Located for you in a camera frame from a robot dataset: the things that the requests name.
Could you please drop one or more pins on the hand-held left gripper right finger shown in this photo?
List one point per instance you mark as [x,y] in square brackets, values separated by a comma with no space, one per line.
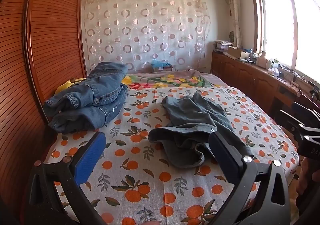
[221,155]

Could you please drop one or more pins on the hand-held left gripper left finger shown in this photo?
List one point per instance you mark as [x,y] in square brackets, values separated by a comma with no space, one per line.
[90,156]

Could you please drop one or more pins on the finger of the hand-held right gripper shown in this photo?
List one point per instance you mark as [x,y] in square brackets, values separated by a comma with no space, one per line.
[303,112]
[292,122]

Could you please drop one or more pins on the blue denim jeans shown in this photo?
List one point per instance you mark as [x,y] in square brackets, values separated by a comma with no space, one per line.
[87,117]
[100,84]

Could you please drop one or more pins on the grey-blue pants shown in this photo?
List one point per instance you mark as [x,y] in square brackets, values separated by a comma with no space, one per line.
[195,125]

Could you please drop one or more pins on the person's right hand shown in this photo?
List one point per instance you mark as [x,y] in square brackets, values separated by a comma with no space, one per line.
[306,177]

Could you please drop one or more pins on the white plastic container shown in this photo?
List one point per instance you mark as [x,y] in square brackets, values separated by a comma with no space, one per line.
[273,71]

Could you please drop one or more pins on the white bottle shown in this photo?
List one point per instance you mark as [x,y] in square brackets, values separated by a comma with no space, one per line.
[262,59]

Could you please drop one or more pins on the orange fruit print bedsheet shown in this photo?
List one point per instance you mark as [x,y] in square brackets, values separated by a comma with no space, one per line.
[150,190]

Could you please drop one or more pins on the long wooden cabinet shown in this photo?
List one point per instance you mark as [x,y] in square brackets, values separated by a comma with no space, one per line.
[240,72]

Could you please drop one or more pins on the yellow plush toy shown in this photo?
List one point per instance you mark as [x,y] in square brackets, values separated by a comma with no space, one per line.
[65,86]

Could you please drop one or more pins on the floral blanket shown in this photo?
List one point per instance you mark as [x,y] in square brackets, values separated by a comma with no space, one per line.
[175,79]

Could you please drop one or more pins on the open cardboard box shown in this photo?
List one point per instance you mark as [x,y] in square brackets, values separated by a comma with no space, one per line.
[237,52]

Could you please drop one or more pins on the small cardboard box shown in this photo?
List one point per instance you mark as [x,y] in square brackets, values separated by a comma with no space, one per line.
[166,69]

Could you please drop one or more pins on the stack of papers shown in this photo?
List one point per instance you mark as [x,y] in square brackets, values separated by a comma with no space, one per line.
[222,45]

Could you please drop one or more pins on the blue plastic bag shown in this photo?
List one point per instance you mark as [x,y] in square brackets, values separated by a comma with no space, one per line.
[160,64]

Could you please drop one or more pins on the pale window curtain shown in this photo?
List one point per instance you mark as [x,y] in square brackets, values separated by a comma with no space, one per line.
[233,9]

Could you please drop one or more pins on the sheer circle pattern cloth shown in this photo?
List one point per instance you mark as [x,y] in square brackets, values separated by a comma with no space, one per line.
[145,27]

